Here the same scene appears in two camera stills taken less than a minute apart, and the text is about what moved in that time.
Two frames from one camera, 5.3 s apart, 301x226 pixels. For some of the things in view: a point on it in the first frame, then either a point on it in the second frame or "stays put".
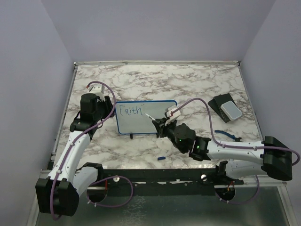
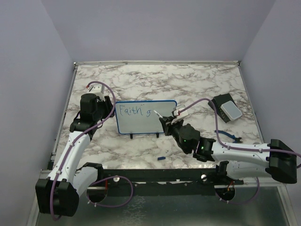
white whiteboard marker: x=150 y=117 to x=158 y=114
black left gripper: x=109 y=106 stays put
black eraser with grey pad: x=225 y=107 stays put
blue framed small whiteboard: x=137 y=117 stays put
